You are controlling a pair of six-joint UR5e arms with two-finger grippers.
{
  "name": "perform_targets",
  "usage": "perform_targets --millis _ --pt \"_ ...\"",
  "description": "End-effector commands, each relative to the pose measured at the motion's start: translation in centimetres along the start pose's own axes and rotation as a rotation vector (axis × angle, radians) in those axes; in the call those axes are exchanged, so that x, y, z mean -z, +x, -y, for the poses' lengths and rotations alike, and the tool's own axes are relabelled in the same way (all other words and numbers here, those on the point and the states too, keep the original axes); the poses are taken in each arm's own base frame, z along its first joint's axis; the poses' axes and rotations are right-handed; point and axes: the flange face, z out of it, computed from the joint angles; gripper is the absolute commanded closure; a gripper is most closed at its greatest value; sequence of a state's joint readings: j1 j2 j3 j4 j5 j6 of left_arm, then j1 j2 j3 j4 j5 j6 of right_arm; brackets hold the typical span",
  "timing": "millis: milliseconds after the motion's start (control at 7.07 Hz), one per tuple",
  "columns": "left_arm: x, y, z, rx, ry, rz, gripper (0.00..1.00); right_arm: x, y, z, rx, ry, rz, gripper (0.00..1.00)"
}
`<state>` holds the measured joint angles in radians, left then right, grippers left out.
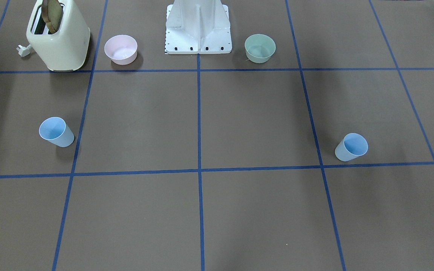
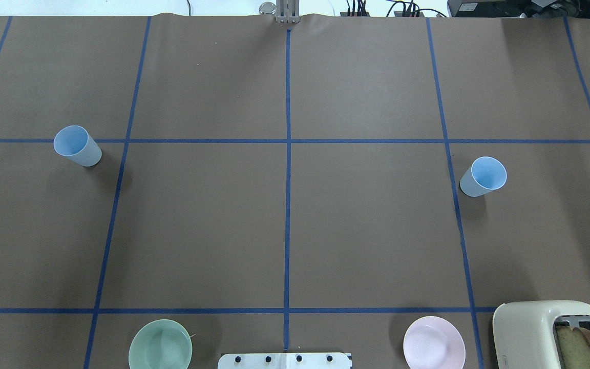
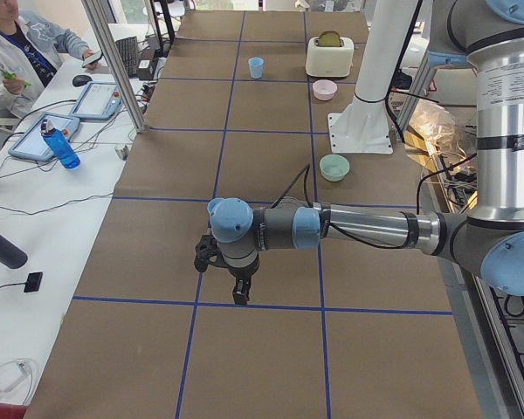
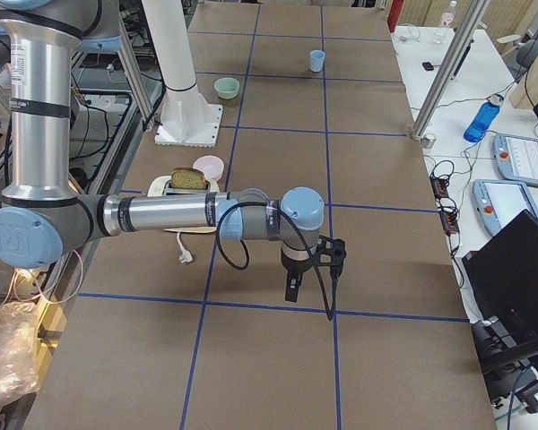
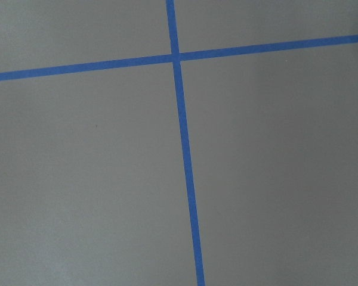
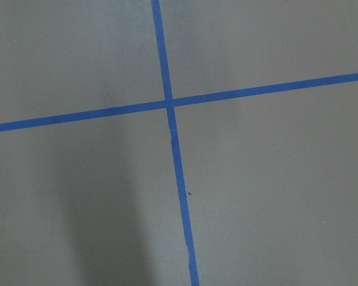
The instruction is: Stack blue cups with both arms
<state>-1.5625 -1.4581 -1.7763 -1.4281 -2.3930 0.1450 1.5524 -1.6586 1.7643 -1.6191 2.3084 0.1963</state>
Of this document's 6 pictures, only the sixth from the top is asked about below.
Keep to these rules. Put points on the blue tape line crosswise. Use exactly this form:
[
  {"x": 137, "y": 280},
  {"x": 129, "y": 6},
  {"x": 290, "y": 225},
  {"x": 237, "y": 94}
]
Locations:
[{"x": 177, "y": 102}]

